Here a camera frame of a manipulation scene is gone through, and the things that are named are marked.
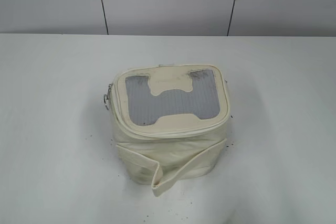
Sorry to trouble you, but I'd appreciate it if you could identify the cream zippered bag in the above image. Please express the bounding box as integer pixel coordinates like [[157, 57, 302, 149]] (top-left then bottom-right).
[[104, 64, 230, 196]]

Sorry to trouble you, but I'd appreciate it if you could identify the silver zipper pull ring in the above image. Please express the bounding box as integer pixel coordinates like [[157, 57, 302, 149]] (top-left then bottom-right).
[[101, 84, 114, 107]]

